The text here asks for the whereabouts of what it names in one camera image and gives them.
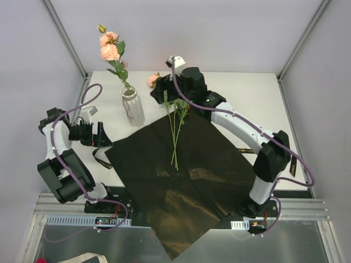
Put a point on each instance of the pink rose stem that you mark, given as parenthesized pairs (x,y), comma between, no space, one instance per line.
(111,51)
(181,110)
(152,84)
(171,108)

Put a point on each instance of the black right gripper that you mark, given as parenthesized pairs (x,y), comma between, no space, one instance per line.
(166,84)

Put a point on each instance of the cream tote bag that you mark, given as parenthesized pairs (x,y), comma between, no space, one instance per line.
(87,258)

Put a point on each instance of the aluminium front frame rail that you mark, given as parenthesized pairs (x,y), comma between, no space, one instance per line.
(291,208)

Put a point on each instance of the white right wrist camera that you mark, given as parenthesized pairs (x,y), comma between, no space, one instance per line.
(177,62)

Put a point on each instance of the red cloth item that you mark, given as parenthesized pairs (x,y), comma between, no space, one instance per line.
(41,260)

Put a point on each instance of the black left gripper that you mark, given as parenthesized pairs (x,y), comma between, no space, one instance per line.
(95,134)

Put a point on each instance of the right white cable duct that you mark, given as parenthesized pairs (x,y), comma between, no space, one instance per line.
(241,224)

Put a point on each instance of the left aluminium frame post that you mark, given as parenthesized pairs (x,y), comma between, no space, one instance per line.
(48,6)

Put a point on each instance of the left white cable duct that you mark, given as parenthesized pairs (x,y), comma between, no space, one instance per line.
(89,221)

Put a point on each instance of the white cable duct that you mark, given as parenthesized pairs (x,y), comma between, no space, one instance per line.
(89,221)
(241,224)

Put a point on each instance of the right aluminium frame post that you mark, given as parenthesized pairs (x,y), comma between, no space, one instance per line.
(321,8)

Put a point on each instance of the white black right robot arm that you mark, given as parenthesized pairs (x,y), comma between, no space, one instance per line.
(272,149)

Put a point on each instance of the aluminium frame post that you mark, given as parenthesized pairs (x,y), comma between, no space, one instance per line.
(321,8)
(48,6)

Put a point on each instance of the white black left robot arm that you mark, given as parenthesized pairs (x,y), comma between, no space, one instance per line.
(62,170)

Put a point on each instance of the black paper flower wrap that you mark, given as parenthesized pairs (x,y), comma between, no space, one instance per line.
(182,188)

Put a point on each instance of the white ribbed ceramic vase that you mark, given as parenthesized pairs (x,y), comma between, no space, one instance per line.
(132,105)

